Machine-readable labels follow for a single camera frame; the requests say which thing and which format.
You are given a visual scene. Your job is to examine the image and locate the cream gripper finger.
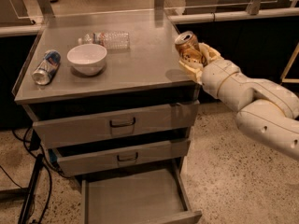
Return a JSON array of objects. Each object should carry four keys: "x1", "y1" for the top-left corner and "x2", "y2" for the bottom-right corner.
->
[
  {"x1": 199, "y1": 43, "x2": 222, "y2": 65},
  {"x1": 178, "y1": 61, "x2": 203, "y2": 84}
]

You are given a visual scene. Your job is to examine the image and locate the white horizontal rail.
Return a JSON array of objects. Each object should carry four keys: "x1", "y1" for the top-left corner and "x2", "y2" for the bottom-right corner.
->
[{"x1": 168, "y1": 7, "x2": 299, "y2": 24}]

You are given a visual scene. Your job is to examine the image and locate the bottom grey drawer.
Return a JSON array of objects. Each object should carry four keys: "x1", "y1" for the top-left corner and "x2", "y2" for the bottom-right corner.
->
[{"x1": 81, "y1": 160, "x2": 202, "y2": 224}]

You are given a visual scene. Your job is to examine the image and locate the middle grey drawer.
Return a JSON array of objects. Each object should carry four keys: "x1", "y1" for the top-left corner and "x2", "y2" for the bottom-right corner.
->
[{"x1": 58, "y1": 138, "x2": 191, "y2": 176}]

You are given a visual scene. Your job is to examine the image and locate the yellow wheeled cart frame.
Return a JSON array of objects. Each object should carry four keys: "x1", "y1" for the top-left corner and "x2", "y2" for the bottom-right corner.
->
[{"x1": 280, "y1": 42, "x2": 299, "y2": 84}]

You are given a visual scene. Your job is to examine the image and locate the grey drawer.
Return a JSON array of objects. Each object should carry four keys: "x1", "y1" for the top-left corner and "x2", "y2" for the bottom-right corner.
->
[
  {"x1": 58, "y1": 138, "x2": 191, "y2": 176},
  {"x1": 34, "y1": 101, "x2": 199, "y2": 148},
  {"x1": 81, "y1": 160, "x2": 202, "y2": 224}
]

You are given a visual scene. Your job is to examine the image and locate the white ceramic bowl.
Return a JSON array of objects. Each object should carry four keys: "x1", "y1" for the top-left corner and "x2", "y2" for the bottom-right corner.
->
[{"x1": 67, "y1": 44, "x2": 107, "y2": 76}]

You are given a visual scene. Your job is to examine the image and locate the blue silver energy drink can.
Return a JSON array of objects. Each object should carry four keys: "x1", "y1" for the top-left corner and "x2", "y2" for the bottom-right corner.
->
[{"x1": 32, "y1": 49, "x2": 61, "y2": 86}]

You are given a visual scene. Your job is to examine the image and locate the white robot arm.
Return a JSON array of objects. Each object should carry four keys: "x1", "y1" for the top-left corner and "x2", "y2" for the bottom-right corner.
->
[{"x1": 176, "y1": 42, "x2": 299, "y2": 160}]

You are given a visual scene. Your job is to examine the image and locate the clear plastic water bottle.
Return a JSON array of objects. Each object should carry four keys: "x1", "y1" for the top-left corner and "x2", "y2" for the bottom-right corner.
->
[{"x1": 78, "y1": 31, "x2": 130, "y2": 49}]

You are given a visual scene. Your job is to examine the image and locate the black metal stand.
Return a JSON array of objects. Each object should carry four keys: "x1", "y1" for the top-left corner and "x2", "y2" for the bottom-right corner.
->
[{"x1": 0, "y1": 154, "x2": 43, "y2": 224}]

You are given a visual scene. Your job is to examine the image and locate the orange soda can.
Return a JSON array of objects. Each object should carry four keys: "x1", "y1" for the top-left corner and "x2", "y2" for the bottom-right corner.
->
[{"x1": 175, "y1": 31, "x2": 204, "y2": 63}]

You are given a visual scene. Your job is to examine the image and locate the top grey drawer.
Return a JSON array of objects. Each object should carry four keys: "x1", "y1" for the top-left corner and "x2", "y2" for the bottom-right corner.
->
[{"x1": 34, "y1": 101, "x2": 199, "y2": 148}]

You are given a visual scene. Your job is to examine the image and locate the black floor cable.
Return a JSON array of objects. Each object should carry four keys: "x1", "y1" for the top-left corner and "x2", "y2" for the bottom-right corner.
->
[{"x1": 0, "y1": 126, "x2": 68, "y2": 224}]

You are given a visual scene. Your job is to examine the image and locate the grey metal drawer cabinet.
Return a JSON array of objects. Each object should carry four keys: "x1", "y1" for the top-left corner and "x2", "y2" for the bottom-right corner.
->
[{"x1": 11, "y1": 9, "x2": 208, "y2": 224}]

